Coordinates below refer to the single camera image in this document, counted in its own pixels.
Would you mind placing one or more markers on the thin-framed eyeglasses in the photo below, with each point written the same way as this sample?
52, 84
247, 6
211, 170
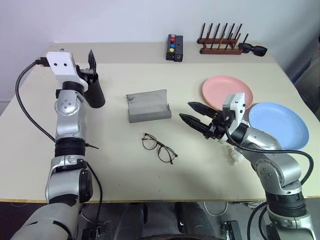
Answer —
150, 143

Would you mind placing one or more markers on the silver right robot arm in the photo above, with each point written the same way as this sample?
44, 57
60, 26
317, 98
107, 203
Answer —
262, 140

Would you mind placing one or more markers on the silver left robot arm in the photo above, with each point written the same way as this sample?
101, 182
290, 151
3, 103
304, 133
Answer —
66, 120

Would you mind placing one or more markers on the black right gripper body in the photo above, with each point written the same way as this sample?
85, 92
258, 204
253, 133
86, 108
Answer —
218, 127

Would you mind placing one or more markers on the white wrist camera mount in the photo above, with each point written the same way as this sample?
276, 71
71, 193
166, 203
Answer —
238, 100
61, 58

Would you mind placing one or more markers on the dark rounded shape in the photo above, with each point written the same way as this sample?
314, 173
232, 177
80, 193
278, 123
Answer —
195, 222

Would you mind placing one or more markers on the grey open glasses case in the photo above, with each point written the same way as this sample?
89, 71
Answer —
147, 105

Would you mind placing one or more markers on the pink plate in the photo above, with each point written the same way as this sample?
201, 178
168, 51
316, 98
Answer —
225, 87

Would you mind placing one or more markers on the brown wooden plate rack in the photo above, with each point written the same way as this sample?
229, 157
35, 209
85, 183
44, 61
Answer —
220, 51

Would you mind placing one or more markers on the white crumpled tissue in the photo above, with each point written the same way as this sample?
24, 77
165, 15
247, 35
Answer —
235, 156

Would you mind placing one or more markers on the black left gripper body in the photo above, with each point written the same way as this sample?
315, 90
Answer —
87, 73

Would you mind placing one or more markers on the blue plate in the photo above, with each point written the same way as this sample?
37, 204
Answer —
280, 125

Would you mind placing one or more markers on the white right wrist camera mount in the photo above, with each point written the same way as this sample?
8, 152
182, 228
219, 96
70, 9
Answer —
238, 100

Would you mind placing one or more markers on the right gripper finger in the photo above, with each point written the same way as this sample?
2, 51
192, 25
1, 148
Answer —
196, 122
202, 108

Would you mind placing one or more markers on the small black device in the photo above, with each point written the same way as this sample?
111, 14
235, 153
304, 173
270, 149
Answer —
232, 228
92, 232

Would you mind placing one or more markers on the black box with coloured buttons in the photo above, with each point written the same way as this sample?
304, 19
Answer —
171, 53

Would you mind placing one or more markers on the black sunglasses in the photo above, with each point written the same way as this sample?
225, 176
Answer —
260, 51

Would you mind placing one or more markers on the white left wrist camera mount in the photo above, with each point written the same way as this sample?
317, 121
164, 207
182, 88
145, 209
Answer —
61, 58

